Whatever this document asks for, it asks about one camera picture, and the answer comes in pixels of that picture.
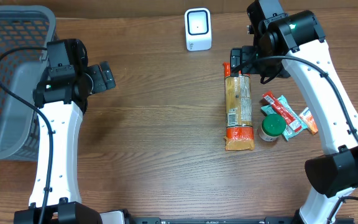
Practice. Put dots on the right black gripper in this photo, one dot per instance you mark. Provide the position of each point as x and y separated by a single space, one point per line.
238 60

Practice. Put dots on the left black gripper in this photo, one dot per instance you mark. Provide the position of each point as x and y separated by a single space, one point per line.
105 77

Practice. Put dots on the green lidded Knorr tub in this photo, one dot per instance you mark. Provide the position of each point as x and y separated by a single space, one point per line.
271 127

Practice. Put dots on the orange pasta packet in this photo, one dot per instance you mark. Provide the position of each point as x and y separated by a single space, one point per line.
239 127

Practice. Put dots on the small orange sachet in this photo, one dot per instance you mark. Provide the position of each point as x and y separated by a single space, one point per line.
308 119

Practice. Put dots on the red stick snack packet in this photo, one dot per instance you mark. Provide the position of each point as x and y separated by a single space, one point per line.
290 119

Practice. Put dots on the teal snack packet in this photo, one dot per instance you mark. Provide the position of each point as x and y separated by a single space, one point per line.
290 130

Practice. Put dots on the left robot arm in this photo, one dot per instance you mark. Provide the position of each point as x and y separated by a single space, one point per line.
61 98

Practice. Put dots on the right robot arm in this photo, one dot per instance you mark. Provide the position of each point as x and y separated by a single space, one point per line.
295 46

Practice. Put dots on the white barcode scanner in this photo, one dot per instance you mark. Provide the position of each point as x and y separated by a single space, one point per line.
198 31

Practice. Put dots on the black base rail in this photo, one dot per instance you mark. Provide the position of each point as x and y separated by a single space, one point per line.
267 220

